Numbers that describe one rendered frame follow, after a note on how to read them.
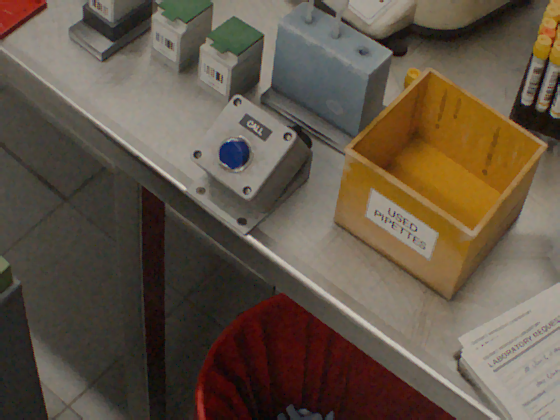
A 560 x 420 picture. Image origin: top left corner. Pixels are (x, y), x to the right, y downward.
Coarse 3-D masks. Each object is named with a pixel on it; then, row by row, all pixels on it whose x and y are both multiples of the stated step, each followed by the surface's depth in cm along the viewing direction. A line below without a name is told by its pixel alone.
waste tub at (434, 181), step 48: (432, 96) 110; (384, 144) 108; (432, 144) 114; (480, 144) 109; (528, 144) 105; (384, 192) 102; (432, 192) 111; (480, 192) 112; (528, 192) 109; (384, 240) 106; (432, 240) 101; (480, 240) 101; (432, 288) 106
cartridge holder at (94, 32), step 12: (84, 12) 119; (96, 12) 118; (132, 12) 118; (144, 12) 120; (156, 12) 121; (84, 24) 120; (96, 24) 119; (108, 24) 117; (120, 24) 117; (132, 24) 119; (144, 24) 121; (72, 36) 120; (84, 36) 119; (96, 36) 119; (108, 36) 118; (120, 36) 119; (132, 36) 120; (96, 48) 118; (108, 48) 118
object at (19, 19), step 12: (0, 0) 123; (12, 0) 123; (24, 0) 123; (36, 0) 123; (0, 12) 122; (12, 12) 122; (24, 12) 122; (36, 12) 122; (0, 24) 121; (12, 24) 120; (0, 36) 119
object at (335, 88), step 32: (288, 32) 110; (320, 32) 109; (352, 32) 110; (288, 64) 113; (320, 64) 110; (352, 64) 107; (384, 64) 109; (288, 96) 116; (320, 96) 113; (352, 96) 110; (320, 128) 114; (352, 128) 113
